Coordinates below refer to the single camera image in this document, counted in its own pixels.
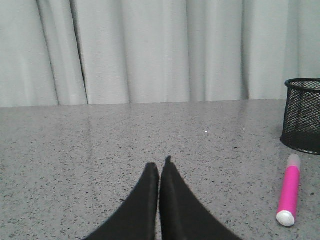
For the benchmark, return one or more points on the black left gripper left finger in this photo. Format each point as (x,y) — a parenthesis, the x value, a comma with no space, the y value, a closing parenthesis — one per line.
(135,219)

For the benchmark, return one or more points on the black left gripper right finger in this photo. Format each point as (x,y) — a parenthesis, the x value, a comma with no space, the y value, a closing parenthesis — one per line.
(182,216)

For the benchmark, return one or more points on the pink highlighter pen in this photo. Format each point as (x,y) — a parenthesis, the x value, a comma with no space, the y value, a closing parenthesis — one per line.
(287,205)

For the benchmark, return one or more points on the black mesh pen holder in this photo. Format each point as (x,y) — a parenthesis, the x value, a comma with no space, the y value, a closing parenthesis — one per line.
(301,124)

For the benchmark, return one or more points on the grey curtain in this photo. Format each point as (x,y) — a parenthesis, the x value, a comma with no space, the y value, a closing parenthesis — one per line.
(76,52)

